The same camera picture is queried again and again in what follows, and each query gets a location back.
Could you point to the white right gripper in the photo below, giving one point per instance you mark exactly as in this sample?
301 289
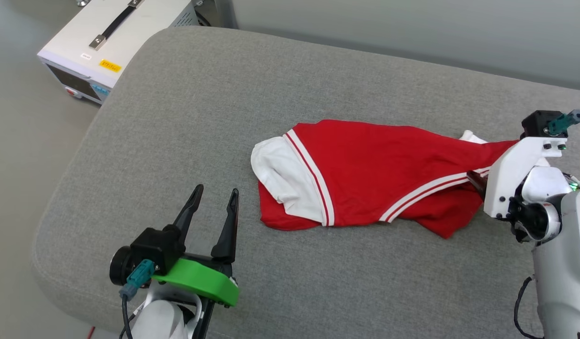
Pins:
506 183

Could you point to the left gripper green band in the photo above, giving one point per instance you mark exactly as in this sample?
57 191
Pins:
200 280

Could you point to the red and white garment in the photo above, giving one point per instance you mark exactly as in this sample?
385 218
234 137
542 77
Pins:
374 174

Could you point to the grey fabric sofa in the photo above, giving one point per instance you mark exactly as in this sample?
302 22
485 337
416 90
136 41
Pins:
224 117

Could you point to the yellow warning label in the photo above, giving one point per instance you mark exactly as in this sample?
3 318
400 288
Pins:
110 65

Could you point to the white instrument box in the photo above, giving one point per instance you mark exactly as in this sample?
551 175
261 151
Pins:
83 42

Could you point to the grey metal table leg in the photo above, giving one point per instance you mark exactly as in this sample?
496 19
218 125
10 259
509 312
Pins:
83 2

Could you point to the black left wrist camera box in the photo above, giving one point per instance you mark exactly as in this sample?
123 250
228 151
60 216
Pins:
151 249

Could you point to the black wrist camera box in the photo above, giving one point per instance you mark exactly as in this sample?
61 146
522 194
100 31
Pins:
151 249
537 123

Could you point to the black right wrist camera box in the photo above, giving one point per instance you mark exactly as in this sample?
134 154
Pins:
537 123

